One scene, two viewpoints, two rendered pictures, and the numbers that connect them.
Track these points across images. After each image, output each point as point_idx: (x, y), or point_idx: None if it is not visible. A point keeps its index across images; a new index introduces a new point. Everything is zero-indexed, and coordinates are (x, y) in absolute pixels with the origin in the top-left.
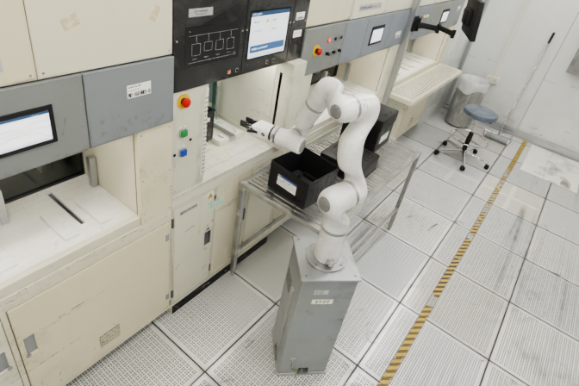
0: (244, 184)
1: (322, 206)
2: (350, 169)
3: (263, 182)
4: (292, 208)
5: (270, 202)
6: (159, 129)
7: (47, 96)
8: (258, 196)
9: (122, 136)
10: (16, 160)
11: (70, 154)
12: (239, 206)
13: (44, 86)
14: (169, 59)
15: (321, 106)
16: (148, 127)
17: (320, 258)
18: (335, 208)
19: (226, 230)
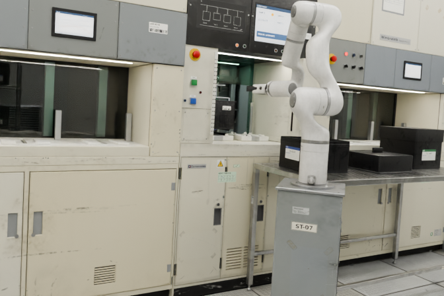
0: (256, 164)
1: (291, 101)
2: (316, 65)
3: (275, 164)
4: (295, 172)
5: (276, 170)
6: (172, 69)
7: (95, 8)
8: (267, 170)
9: (141, 59)
10: (67, 43)
11: (102, 55)
12: (253, 191)
13: (94, 0)
14: (183, 14)
15: (296, 34)
16: (163, 61)
17: (302, 178)
18: (300, 98)
19: (240, 221)
